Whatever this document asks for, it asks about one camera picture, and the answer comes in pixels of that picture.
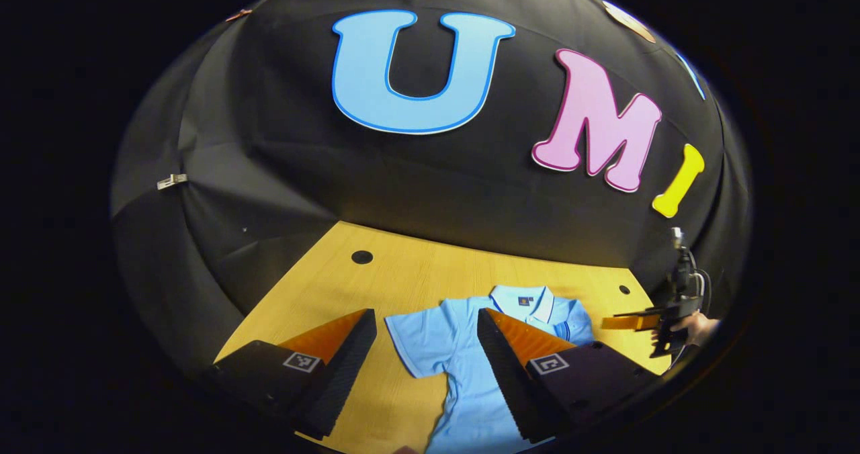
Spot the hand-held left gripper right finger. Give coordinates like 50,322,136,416
477,308,662,445

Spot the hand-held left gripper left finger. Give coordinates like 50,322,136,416
202,308,378,440

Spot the light blue T-shirt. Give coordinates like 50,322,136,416
384,285,595,454

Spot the black backdrop cloth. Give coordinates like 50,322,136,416
111,0,753,374

